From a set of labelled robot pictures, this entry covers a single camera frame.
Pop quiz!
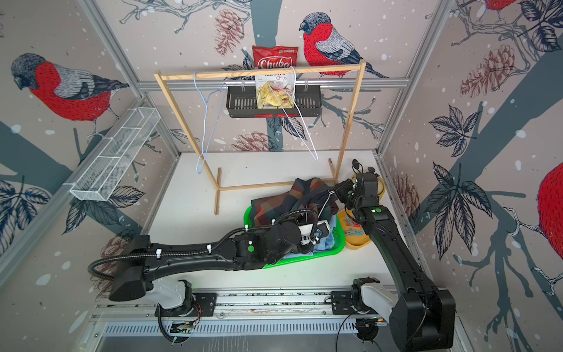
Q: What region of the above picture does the green perforated plastic tray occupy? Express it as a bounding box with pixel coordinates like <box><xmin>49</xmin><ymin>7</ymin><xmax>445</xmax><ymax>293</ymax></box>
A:
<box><xmin>236</xmin><ymin>217</ymin><xmax>345</xmax><ymax>269</ymax></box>

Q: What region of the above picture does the white wire hanger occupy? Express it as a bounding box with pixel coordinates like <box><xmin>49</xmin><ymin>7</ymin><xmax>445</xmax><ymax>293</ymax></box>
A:
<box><xmin>193</xmin><ymin>74</ymin><xmax>227</xmax><ymax>174</ymax></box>

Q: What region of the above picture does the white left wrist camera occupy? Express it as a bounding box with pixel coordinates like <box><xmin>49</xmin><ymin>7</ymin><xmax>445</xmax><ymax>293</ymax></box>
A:
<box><xmin>299</xmin><ymin>221</ymin><xmax>331</xmax><ymax>245</ymax></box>

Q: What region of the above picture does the black wall basket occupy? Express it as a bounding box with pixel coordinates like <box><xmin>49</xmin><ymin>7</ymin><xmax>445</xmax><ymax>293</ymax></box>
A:
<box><xmin>226</xmin><ymin>85</ymin><xmax>322</xmax><ymax>118</ymax></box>

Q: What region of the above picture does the yellow bamboo steamer basket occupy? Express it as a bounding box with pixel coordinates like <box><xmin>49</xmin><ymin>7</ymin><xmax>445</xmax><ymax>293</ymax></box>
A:
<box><xmin>377</xmin><ymin>175</ymin><xmax>386</xmax><ymax>197</ymax></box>

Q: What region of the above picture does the light blue long-sleeve shirt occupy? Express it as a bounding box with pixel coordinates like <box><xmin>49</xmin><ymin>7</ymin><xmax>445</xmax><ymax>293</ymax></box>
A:
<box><xmin>283</xmin><ymin>216</ymin><xmax>337</xmax><ymax>260</ymax></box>

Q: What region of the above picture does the dark red plaid shirt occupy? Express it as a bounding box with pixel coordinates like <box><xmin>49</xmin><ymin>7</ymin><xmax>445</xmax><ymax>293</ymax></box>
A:
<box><xmin>246</xmin><ymin>177</ymin><xmax>339</xmax><ymax>226</ymax></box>

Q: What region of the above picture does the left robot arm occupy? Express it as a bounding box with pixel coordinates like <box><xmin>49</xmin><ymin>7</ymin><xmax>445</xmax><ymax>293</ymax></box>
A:
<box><xmin>87</xmin><ymin>208</ymin><xmax>329</xmax><ymax>302</ymax></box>

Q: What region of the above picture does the white wire mesh basket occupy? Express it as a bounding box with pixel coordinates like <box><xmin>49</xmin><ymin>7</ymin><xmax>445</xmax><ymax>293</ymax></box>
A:
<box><xmin>70</xmin><ymin>107</ymin><xmax>161</xmax><ymax>202</ymax></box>

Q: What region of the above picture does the yellow plastic tray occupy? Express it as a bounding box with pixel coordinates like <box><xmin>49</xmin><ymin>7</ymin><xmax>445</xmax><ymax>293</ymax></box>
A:
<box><xmin>337</xmin><ymin>209</ymin><xmax>371</xmax><ymax>250</ymax></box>

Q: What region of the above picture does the white hanger of red shirt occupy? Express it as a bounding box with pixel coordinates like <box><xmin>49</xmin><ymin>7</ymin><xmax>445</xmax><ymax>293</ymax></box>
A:
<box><xmin>318</xmin><ymin>190</ymin><xmax>335</xmax><ymax>218</ymax></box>

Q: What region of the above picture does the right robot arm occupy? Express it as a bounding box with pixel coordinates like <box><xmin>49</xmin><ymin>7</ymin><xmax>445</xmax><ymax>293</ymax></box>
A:
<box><xmin>334</xmin><ymin>172</ymin><xmax>456</xmax><ymax>351</ymax></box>

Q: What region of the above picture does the wooden clothes rack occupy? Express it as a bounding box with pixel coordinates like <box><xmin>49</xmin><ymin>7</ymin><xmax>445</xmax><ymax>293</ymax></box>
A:
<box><xmin>155</xmin><ymin>60</ymin><xmax>367</xmax><ymax>216</ymax></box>

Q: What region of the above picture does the red chips bag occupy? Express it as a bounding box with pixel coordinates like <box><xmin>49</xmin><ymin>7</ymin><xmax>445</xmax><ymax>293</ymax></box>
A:
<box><xmin>251</xmin><ymin>45</ymin><xmax>299</xmax><ymax>109</ymax></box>

